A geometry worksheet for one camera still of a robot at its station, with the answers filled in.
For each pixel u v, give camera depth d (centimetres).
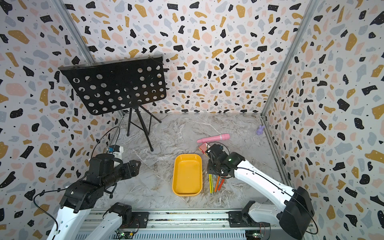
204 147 103
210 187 84
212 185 85
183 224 73
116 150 59
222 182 86
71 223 40
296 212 39
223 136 104
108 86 69
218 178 87
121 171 60
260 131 109
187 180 87
